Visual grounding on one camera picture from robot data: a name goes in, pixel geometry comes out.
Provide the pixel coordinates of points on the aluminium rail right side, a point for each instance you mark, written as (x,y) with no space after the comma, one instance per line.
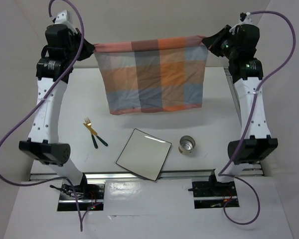
(235,94)

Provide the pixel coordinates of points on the gold knife green handle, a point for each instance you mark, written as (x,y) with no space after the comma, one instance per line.
(99,138)

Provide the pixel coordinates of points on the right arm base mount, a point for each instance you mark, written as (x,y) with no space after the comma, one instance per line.
(206,196)

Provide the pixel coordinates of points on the square white plate black rim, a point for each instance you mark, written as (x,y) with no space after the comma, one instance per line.
(144,155)

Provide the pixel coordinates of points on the beige metal cup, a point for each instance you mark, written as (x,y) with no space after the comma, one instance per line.
(186,145)

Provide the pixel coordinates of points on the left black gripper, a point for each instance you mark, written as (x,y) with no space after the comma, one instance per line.
(87,51)

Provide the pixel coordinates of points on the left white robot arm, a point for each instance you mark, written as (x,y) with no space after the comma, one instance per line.
(43,141)

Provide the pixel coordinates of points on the checkered orange blue cloth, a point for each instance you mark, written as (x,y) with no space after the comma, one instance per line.
(151,76)

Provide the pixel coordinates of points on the gold fork green handle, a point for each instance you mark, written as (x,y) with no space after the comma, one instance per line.
(88,124)

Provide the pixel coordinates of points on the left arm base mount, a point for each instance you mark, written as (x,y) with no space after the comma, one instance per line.
(92,199)

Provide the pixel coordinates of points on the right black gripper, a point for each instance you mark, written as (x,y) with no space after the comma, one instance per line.
(212,43)

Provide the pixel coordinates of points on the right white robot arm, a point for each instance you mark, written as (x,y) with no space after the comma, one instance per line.
(243,69)

